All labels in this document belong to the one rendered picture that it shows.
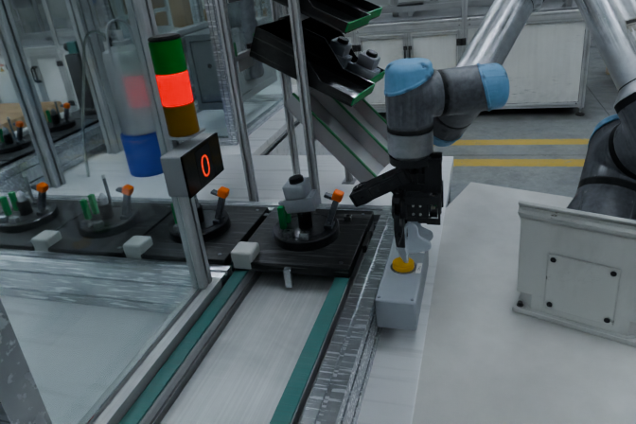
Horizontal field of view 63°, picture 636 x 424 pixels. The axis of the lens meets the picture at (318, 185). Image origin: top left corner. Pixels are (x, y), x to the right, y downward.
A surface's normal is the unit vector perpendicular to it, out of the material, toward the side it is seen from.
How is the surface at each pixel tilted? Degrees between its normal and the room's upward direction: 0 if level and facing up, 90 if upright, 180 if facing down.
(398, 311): 90
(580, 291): 90
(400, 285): 0
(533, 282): 90
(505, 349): 0
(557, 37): 90
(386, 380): 0
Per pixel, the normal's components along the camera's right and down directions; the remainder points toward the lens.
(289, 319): -0.11, -0.91
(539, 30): -0.26, 0.41
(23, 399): 0.95, 0.02
